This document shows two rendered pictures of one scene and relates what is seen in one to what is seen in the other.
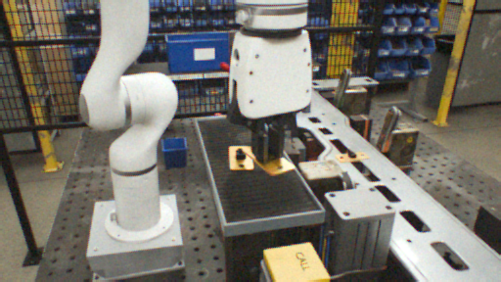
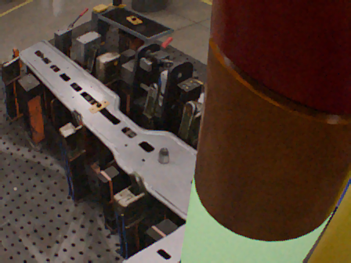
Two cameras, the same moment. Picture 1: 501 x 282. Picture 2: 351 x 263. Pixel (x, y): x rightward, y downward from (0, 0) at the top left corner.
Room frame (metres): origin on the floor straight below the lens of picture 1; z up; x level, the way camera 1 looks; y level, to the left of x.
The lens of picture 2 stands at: (2.11, -0.76, 2.06)
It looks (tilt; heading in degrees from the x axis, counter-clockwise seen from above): 42 degrees down; 146
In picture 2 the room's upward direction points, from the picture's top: 5 degrees clockwise
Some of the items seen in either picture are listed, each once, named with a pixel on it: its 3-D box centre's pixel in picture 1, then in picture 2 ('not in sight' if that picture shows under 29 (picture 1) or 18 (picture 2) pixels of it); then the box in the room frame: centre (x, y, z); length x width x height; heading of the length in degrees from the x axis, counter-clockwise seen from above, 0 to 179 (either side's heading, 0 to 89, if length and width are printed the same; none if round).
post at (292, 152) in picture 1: (282, 222); (127, 91); (0.75, -0.08, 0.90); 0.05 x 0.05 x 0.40; 13
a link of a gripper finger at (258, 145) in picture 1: (252, 138); not in sight; (0.47, -0.01, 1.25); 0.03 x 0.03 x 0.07; 29
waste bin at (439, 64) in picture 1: (450, 72); not in sight; (4.00, -2.15, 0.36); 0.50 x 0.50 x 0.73
